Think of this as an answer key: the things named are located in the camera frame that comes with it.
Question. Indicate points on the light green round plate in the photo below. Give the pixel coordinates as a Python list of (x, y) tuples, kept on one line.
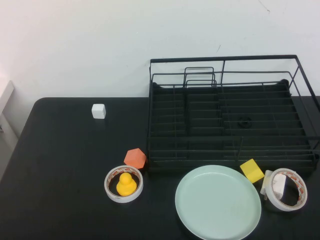
[(217, 205)]

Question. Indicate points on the orange foam block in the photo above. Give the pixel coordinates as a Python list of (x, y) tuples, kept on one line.
[(135, 158)]

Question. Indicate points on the white cube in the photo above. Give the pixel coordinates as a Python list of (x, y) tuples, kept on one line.
[(98, 111)]

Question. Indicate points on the yellow rubber duck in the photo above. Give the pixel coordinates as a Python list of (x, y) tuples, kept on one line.
[(126, 187)]

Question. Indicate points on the white tape roll around duck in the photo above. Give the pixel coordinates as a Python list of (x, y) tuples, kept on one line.
[(123, 199)]

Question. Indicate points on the black plastic drip tray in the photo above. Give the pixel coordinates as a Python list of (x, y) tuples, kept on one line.
[(262, 108)]

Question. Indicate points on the yellow foam cube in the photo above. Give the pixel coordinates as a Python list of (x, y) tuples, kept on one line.
[(252, 171)]

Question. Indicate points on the white power plug adapter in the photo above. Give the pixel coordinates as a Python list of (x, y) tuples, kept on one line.
[(279, 186)]

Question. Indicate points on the white tape roll around adapter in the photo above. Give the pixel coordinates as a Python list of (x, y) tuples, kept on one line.
[(275, 202)]

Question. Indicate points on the white side table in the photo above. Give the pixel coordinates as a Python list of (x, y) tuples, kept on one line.
[(6, 95)]

